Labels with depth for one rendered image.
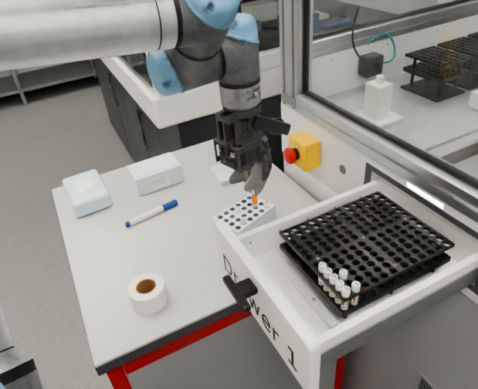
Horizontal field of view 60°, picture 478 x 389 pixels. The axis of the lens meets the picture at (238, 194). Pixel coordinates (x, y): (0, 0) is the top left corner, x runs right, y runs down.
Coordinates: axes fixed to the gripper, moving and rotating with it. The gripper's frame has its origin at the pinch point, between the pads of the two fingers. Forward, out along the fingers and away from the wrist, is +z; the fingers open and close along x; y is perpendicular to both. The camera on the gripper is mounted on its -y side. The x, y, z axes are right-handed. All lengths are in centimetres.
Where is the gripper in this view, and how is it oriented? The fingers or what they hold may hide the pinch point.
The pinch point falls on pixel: (255, 187)
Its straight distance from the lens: 90.1
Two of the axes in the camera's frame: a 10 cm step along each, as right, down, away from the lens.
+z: 0.8, 8.1, 5.8
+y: -7.1, 4.6, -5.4
